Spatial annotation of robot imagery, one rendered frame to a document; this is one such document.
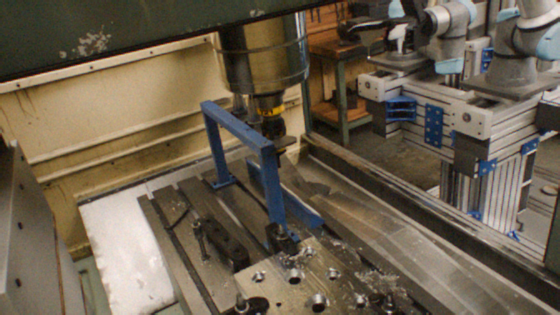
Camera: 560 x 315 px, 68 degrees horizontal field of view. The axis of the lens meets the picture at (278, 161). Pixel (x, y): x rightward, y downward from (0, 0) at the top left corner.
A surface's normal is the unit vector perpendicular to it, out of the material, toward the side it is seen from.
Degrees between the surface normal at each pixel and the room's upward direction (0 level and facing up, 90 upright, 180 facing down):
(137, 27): 90
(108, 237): 24
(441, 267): 8
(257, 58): 90
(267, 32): 90
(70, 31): 90
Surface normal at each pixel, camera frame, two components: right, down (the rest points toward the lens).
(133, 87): 0.48, 0.36
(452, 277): -0.07, -0.81
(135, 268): 0.07, -0.65
